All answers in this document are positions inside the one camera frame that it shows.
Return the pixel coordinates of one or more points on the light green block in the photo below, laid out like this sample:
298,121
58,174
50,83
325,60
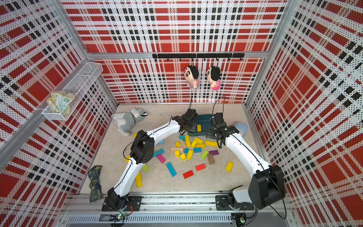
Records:
204,154

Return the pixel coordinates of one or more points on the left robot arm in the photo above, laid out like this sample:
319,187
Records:
141,152

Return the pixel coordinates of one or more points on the blue-shirt hanging plush doll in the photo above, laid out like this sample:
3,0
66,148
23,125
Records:
191,74

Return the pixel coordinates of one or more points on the black hook rail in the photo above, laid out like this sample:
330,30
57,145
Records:
199,56

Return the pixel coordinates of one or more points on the red block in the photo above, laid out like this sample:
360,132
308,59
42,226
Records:
188,174
200,167

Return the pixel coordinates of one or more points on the purple block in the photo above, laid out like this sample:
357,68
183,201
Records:
214,152

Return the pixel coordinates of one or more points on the red block right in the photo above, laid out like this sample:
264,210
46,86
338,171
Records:
200,167

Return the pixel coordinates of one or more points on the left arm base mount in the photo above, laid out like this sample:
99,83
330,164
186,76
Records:
129,203

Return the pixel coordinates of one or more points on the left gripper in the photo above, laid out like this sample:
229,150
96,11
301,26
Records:
194,127

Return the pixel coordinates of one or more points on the long yellow block near-left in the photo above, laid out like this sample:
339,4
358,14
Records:
138,180

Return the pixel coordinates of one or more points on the magenta block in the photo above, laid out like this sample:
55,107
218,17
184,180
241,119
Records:
161,158

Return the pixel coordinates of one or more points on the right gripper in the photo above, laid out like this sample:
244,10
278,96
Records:
209,132

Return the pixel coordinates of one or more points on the yellow-green packet in basket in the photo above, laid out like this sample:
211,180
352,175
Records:
59,102

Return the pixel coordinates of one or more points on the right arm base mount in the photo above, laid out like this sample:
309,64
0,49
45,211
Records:
228,203

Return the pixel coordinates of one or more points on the small yellow cube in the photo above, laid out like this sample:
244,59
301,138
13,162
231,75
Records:
183,157

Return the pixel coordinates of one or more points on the pink-shirt hanging plush doll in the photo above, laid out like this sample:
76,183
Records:
213,77

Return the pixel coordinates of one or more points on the brown wooden block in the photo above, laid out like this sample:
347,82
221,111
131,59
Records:
211,160

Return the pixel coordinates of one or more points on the long teal block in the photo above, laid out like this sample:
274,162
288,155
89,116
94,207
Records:
171,169

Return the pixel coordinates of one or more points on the white wire wall basket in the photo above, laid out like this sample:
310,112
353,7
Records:
79,86

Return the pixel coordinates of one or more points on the green block near-left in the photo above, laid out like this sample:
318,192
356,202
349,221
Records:
145,168

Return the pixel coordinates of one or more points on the yellow angled block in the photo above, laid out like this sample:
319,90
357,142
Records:
187,141

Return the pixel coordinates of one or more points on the camouflage cloth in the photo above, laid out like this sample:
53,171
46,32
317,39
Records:
95,186

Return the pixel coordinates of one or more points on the grey plush husky toy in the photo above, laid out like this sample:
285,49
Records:
126,121

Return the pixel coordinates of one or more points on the dark teal plastic bin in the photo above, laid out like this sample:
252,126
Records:
204,121

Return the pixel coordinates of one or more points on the light blue alarm clock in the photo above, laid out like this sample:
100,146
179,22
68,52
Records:
242,128

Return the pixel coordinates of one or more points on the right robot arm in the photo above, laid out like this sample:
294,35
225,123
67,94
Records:
267,181

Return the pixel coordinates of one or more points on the red block left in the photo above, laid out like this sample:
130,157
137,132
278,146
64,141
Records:
188,174

